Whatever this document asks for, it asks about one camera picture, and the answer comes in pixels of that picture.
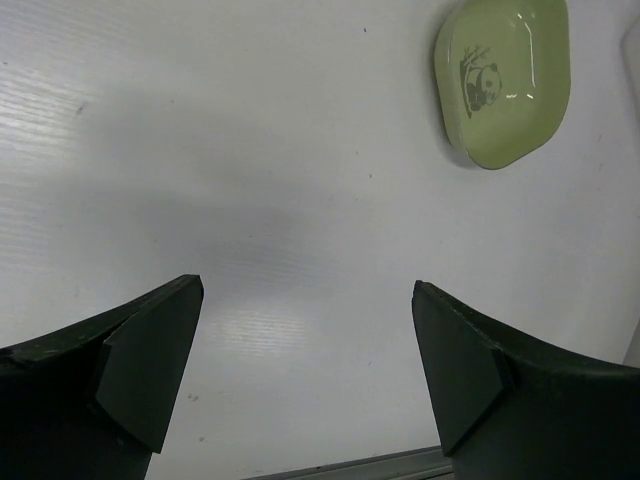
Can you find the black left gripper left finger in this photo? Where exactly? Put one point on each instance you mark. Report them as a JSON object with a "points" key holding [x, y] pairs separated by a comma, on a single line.
{"points": [[94, 400]]}

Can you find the aluminium table edge rail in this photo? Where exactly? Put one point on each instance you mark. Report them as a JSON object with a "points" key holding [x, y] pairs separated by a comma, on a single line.
{"points": [[425, 463]]}

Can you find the white plastic bin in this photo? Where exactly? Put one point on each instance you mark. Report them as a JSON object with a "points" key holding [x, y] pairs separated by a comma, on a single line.
{"points": [[630, 48]]}

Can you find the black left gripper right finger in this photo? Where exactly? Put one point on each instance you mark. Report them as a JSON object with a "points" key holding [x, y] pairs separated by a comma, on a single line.
{"points": [[510, 406]]}

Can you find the green panda plate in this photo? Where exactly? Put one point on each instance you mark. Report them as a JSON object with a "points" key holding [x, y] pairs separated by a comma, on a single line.
{"points": [[502, 70]]}

